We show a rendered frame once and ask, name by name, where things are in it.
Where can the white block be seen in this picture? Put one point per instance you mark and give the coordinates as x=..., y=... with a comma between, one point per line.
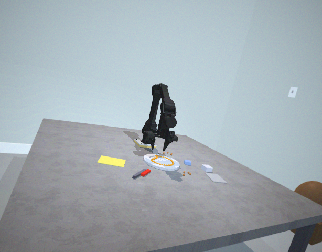
x=207, y=168

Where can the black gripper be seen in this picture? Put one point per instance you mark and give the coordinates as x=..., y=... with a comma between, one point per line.
x=151, y=136

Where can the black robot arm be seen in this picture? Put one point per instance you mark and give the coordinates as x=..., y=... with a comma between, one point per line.
x=168, y=113

